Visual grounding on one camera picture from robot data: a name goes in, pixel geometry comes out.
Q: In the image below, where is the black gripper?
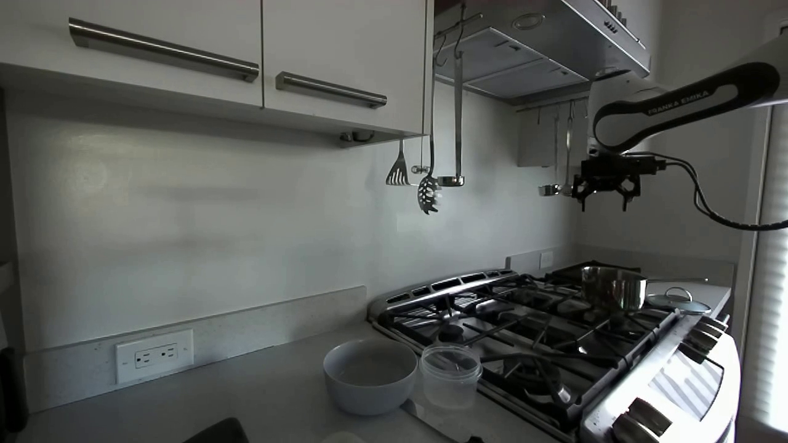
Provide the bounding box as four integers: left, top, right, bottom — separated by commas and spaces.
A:
571, 147, 669, 214

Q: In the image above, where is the silver pot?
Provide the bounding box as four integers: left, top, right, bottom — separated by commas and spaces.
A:
578, 263, 649, 315

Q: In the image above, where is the glass pot lid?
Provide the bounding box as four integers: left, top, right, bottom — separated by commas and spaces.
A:
649, 279, 713, 320

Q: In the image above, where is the black cast iron hob grate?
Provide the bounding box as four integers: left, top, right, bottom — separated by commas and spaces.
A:
379, 263, 708, 428

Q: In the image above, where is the silver stove knob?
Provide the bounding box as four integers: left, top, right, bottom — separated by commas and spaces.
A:
611, 412, 649, 443
676, 336, 708, 363
624, 396, 675, 437
699, 313, 731, 339
686, 325, 720, 351

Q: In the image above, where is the stainless steel gas stove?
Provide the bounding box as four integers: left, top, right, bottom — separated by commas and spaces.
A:
363, 260, 744, 443

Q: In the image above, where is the steel range hood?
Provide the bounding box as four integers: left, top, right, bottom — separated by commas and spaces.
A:
433, 0, 654, 106

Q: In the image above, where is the hanging steel skimmer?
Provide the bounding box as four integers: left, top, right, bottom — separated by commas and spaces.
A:
415, 47, 441, 217

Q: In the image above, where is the white window blind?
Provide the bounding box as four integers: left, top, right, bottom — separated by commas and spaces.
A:
741, 106, 788, 437

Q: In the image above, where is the hanging steel spatula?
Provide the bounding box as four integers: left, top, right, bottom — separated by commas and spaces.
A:
383, 138, 410, 186

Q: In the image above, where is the clear plastic container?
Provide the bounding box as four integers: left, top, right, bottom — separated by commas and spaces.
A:
417, 342, 484, 412

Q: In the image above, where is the round under cabinet light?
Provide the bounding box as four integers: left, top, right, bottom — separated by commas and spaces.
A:
336, 127, 379, 147

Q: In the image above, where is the white bowl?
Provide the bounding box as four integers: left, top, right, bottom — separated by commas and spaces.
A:
320, 336, 421, 418

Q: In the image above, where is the narrow white cabinet door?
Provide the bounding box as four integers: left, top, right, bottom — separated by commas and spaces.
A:
261, 0, 427, 138

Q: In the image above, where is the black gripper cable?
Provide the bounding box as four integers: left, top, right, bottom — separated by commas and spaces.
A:
649, 151, 788, 234

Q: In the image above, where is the short steel cabinet handle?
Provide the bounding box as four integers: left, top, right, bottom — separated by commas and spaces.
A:
272, 69, 389, 111

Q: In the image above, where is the long steel cabinet handle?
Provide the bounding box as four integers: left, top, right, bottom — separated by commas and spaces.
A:
65, 16, 261, 83

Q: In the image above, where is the white double wall outlet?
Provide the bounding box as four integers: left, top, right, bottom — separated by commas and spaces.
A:
113, 326, 197, 388

